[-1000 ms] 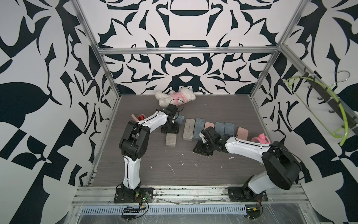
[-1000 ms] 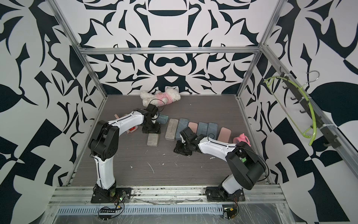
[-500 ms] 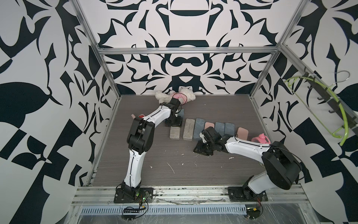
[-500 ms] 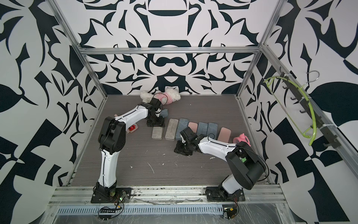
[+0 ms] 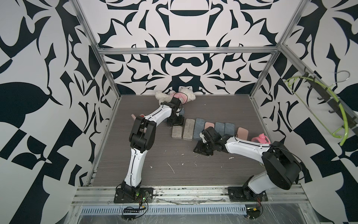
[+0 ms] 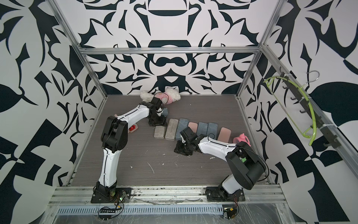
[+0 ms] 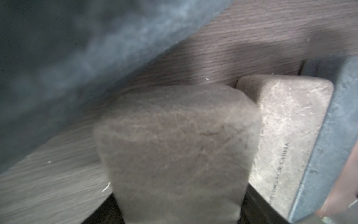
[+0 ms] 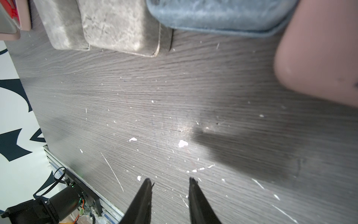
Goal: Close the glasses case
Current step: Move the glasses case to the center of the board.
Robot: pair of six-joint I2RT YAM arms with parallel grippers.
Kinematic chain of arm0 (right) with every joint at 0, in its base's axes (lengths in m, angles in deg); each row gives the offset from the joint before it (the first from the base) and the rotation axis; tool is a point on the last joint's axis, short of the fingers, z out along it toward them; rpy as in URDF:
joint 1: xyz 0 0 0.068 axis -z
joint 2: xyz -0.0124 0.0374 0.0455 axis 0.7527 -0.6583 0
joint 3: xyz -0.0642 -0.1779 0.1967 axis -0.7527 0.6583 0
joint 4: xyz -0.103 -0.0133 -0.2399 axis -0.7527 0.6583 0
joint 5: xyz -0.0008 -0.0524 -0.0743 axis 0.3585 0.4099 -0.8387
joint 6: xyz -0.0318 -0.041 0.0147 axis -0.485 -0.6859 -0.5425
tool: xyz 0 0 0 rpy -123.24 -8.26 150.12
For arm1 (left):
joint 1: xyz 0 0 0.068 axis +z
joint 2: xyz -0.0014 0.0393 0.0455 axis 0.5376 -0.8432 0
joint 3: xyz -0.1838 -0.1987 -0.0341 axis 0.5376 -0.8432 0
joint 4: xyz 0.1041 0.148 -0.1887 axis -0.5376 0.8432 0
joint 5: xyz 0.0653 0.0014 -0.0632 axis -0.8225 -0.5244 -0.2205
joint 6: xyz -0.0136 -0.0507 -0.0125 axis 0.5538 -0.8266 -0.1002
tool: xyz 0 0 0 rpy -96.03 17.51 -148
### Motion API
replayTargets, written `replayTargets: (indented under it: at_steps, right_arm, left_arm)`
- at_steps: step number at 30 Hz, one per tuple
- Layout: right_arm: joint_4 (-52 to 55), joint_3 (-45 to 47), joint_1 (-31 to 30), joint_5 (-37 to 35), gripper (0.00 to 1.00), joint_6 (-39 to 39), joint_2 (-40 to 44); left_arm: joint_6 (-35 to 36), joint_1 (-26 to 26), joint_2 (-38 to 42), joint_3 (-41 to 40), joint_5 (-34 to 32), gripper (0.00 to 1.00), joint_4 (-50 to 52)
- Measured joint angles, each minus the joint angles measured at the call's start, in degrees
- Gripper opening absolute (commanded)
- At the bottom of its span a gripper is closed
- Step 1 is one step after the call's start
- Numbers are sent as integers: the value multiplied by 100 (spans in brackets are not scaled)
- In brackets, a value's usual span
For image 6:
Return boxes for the black connector with cables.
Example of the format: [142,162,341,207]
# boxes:
[98,206,117,216]

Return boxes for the green clothes hanger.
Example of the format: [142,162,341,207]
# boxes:
[264,76,311,144]

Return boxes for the grey case black sunglasses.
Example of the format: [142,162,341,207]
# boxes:
[207,122,218,140]

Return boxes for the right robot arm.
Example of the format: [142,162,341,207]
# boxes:
[174,127,267,198]

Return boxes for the pink case red glasses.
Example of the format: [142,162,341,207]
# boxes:
[114,114,139,133]

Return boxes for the grey case white glasses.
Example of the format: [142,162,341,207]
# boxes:
[175,118,189,141]

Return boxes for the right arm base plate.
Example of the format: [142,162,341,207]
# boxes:
[205,186,246,202]

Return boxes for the teal case black sunglasses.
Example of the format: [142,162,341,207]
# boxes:
[154,126,166,139]

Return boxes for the grey teal case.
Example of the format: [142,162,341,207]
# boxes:
[162,108,169,117]

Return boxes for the white pink plush toy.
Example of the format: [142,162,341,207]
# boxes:
[140,87,181,105]

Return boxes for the black wall hook rack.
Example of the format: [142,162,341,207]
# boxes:
[279,70,342,149]

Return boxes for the pink case purple glasses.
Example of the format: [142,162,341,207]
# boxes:
[217,127,231,143]

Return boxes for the small black electronics box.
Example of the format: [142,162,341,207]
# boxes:
[222,207,239,220]

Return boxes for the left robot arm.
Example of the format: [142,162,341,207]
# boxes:
[95,97,167,197]

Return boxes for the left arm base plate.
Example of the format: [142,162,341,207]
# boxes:
[90,187,132,204]

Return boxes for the teal case yellow glasses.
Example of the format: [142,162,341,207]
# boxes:
[165,119,179,141]

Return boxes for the pink case thin glasses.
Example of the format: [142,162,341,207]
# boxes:
[188,122,198,133]

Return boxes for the pink alarm clock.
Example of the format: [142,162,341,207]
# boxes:
[233,133,251,146]

